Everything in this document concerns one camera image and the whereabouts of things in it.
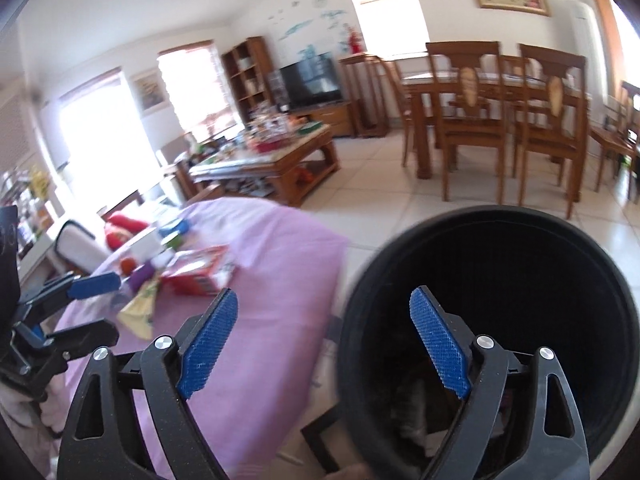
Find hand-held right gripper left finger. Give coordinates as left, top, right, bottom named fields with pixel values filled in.
left=56, top=287, right=240, bottom=480

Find white storage shelf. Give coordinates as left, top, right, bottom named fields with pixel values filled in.
left=0, top=160, right=66, bottom=261

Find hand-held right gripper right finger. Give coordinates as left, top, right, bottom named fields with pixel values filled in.
left=409, top=285, right=592, bottom=480

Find purple tablecloth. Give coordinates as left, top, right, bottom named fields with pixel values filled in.
left=40, top=199, right=351, bottom=480

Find wooden bookshelf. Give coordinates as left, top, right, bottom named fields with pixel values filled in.
left=221, top=36, right=277, bottom=126

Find purple tube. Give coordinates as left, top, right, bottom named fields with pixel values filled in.
left=129, top=262, right=161, bottom=292

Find window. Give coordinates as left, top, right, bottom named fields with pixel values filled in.
left=57, top=67, right=161, bottom=206
left=346, top=0, right=431, bottom=58
left=157, top=40, right=241, bottom=143

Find red snack packet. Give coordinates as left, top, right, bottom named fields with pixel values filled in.
left=161, top=245, right=237, bottom=297

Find tall wooden stand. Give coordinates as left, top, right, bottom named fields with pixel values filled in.
left=339, top=54, right=390, bottom=138

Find white standing air conditioner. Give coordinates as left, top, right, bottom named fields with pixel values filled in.
left=567, top=1, right=608, bottom=106

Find blue wall decals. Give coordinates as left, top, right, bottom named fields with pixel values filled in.
left=270, top=0, right=361, bottom=61

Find black frame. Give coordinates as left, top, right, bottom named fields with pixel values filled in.
left=300, top=405, right=371, bottom=476

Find red cushion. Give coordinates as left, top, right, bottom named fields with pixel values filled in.
left=102, top=211, right=151, bottom=251

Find small framed picture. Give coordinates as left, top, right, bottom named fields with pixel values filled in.
left=131, top=69, right=168, bottom=113

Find wooden dining chair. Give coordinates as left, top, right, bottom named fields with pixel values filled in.
left=426, top=41, right=511, bottom=203
left=512, top=44, right=588, bottom=220
left=377, top=57, right=426, bottom=168
left=590, top=80, right=640, bottom=196

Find blue and white packet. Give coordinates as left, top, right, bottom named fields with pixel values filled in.
left=157, top=219, right=193, bottom=251

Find clutter of small household things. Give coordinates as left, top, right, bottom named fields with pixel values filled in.
left=187, top=110, right=326, bottom=171

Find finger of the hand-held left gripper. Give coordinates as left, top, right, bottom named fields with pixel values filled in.
left=15, top=271, right=123, bottom=331
left=10, top=317, right=121, bottom=377

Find wooden sofa with white cushions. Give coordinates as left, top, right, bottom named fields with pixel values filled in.
left=20, top=180, right=226, bottom=291

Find wooden television stand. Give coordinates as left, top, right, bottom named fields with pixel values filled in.
left=290, top=101, right=357, bottom=138

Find wooden dining table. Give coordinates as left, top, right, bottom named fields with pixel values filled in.
left=400, top=71, right=591, bottom=181

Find black television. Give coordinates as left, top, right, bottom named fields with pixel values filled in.
left=279, top=56, right=344, bottom=111

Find white box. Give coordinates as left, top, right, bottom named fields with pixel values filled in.
left=117, top=227, right=166, bottom=266

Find black trash bin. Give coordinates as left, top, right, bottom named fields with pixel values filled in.
left=336, top=205, right=627, bottom=480

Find yellow wrapper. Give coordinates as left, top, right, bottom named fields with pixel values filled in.
left=116, top=280, right=162, bottom=341

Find wooden coffee table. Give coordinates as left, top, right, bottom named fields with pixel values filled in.
left=175, top=122, right=341, bottom=209

